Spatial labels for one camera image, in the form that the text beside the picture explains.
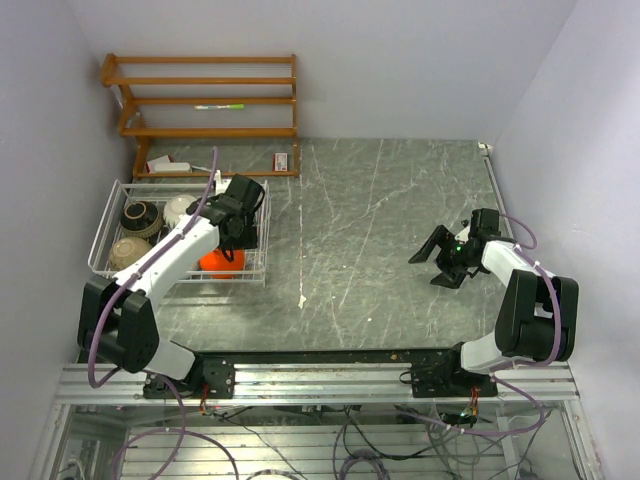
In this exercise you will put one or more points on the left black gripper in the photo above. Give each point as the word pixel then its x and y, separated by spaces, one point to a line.
pixel 249 238

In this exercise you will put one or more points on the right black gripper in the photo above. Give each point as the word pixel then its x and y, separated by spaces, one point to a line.
pixel 444 240

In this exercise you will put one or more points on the orange bowl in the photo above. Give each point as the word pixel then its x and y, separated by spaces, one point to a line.
pixel 223 265

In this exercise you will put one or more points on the cream bowl blue base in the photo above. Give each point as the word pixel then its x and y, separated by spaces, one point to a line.
pixel 175 208

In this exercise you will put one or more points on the brown patterned bowl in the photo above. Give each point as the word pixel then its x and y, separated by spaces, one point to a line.
pixel 140 219

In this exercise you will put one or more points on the black bowl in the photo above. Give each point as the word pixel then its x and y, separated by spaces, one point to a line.
pixel 126 252

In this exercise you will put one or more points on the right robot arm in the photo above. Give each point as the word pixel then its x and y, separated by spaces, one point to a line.
pixel 535 325

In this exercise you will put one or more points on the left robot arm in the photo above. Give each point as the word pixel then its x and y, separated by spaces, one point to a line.
pixel 117 318

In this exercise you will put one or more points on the wooden shelf rack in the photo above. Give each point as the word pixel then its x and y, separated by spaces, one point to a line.
pixel 131 123

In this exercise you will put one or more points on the red white small box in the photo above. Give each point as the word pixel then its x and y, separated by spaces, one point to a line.
pixel 280 162

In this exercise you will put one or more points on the white box under shelf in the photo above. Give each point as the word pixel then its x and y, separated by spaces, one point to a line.
pixel 166 165

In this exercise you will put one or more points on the green white pen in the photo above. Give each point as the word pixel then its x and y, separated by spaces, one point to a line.
pixel 211 107

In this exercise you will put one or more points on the white wire dish rack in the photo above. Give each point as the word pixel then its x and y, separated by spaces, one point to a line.
pixel 109 231

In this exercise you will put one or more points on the aluminium mounting rail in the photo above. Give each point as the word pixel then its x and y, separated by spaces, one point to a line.
pixel 299 384

